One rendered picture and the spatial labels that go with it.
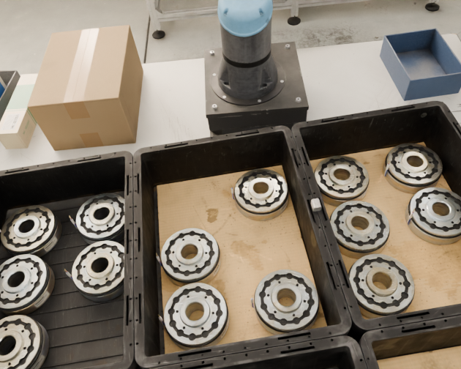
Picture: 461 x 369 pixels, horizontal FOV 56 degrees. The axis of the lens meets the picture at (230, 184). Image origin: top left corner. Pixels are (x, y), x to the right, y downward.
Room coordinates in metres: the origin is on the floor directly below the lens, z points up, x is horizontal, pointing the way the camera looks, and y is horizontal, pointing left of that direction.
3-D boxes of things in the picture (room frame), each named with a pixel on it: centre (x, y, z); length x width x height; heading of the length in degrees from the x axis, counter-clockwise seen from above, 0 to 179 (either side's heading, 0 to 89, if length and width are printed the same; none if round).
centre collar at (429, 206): (0.38, -0.36, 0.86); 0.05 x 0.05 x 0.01
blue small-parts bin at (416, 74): (0.92, -0.56, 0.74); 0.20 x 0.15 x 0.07; 1
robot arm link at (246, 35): (0.87, -0.08, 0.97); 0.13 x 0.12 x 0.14; 168
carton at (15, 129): (0.96, 0.55, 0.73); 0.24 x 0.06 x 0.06; 174
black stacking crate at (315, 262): (0.37, 0.02, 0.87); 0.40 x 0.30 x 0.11; 2
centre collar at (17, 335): (0.24, 0.38, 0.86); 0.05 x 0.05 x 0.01
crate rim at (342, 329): (0.37, 0.02, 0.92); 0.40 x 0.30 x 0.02; 2
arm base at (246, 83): (0.87, -0.08, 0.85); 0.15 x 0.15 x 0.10
